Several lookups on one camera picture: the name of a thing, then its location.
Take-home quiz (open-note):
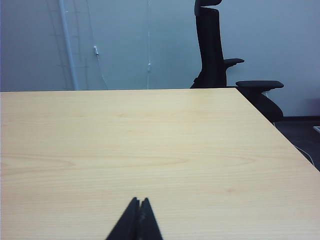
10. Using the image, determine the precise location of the white cable with connector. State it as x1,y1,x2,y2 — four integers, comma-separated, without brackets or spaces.
84,0,109,90

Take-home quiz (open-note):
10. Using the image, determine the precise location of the black office chair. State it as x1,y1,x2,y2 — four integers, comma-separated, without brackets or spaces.
189,0,285,123

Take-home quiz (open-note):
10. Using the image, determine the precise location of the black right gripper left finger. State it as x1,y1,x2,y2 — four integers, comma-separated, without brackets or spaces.
104,196,138,240

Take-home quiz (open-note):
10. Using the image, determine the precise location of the thin white floor cable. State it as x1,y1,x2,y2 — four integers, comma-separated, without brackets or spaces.
265,90,315,166

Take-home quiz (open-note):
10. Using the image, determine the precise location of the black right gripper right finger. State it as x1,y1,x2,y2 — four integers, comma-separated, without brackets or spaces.
136,197,164,240

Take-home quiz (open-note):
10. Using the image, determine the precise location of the thin white hanging cord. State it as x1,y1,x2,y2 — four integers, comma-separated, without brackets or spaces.
146,0,152,90

